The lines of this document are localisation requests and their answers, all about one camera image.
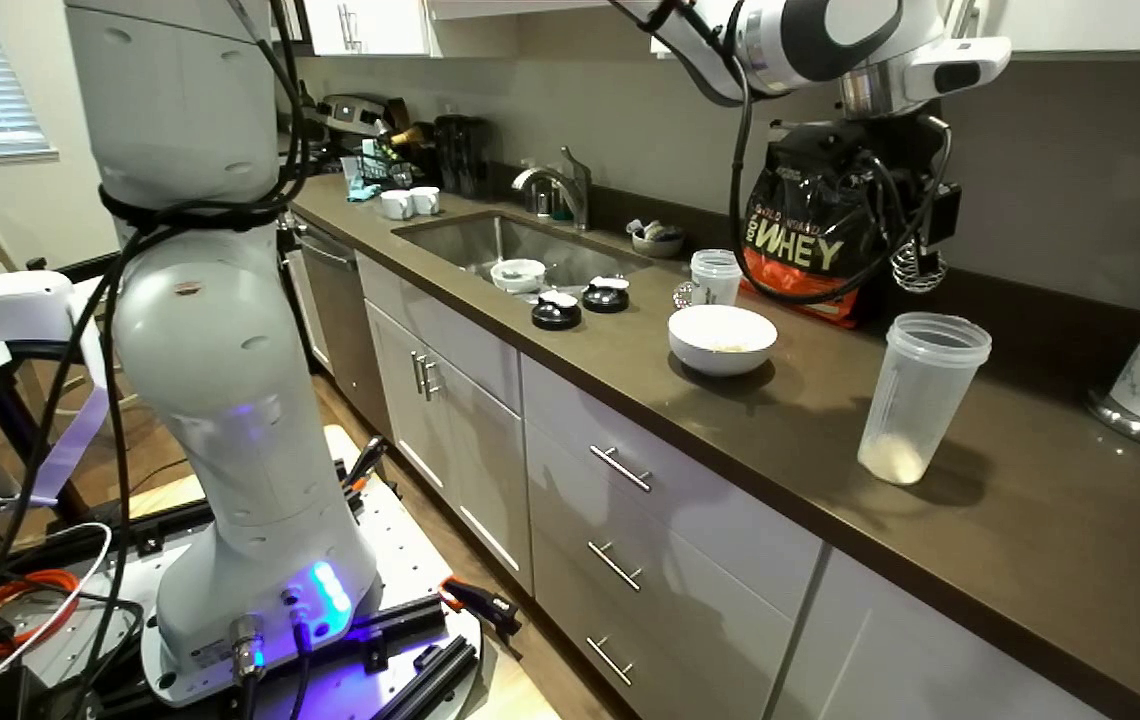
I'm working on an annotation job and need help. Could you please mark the grey drawer stack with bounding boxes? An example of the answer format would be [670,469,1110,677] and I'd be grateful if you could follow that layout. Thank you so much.
[515,352,827,720]

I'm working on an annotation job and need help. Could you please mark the tall clear plastic shaker cup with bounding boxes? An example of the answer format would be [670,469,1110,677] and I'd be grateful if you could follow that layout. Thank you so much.
[851,307,997,492]

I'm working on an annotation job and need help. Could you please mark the white wall cabinet with handles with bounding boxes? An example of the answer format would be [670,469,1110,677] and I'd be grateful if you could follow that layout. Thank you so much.
[993,0,1140,59]

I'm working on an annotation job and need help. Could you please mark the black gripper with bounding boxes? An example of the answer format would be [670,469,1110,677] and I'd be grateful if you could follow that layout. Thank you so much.
[858,107,968,291]

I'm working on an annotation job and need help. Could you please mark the white tub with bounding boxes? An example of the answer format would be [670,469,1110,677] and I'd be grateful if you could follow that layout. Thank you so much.
[489,256,551,300]

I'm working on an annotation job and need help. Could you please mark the white perforated robot base board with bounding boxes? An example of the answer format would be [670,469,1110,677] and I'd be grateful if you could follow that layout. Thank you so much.
[123,422,559,720]

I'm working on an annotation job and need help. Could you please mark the black shaker lid white flap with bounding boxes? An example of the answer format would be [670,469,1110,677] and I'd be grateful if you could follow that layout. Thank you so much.
[582,272,636,318]
[527,289,587,331]

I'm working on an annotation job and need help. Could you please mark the white bowl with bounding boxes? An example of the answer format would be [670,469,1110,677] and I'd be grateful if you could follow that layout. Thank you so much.
[664,300,784,380]

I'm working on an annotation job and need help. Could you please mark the black whey protein bag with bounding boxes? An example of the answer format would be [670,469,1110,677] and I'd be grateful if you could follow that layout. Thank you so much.
[738,118,928,331]

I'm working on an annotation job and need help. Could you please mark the stainless steel sink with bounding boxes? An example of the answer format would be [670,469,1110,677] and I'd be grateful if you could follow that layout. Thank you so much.
[392,207,651,291]

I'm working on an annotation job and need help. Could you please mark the small clear plastic cup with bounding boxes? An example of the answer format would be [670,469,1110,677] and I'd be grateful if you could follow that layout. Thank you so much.
[688,246,749,307]

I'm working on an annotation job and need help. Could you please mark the grey double door base cabinet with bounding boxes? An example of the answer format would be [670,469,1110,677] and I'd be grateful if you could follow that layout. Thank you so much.
[358,253,537,592]

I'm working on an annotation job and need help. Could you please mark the teal bottle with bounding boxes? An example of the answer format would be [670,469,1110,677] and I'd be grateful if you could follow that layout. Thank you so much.
[339,136,400,207]

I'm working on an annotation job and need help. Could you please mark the black rounded appliance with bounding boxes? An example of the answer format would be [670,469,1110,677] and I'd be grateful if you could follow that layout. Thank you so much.
[304,89,415,149]

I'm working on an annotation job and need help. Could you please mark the black coffee maker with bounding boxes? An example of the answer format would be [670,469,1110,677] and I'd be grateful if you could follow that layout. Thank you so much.
[432,111,497,203]

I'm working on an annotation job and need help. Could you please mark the dark dishwasher front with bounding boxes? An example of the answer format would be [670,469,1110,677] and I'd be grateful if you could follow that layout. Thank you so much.
[291,226,392,442]

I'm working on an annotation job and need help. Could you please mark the chrome faucet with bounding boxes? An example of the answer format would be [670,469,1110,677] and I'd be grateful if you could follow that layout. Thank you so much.
[507,149,598,233]

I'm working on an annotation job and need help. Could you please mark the metal drawer handle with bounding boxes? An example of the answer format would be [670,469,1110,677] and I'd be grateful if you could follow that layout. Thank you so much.
[584,538,648,595]
[582,631,639,694]
[587,442,658,498]

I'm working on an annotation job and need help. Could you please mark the metal cabinet door handles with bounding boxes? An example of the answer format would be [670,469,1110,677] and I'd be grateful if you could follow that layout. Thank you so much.
[410,348,447,403]

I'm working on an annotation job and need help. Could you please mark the orange black clamp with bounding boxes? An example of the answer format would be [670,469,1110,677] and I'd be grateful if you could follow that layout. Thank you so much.
[435,571,527,645]

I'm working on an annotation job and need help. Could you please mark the metal wire whisk ball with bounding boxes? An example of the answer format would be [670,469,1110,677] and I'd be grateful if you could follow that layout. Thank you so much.
[889,246,949,300]

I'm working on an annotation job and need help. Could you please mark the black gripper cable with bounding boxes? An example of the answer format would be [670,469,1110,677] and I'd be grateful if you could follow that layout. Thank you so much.
[607,0,914,311]

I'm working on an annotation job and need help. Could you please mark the grey base cabinet door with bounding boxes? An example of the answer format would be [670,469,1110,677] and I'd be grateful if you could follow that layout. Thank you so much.
[768,549,1110,720]

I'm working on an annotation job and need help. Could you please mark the small black white dish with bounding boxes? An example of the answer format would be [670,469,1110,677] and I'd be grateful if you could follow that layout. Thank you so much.
[623,217,691,262]

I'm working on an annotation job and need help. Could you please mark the black cable bundle on arm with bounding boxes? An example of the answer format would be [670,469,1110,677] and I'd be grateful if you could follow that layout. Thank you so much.
[0,0,320,720]

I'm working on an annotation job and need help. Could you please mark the orange cable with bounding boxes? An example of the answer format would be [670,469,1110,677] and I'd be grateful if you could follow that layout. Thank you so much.
[0,564,88,670]

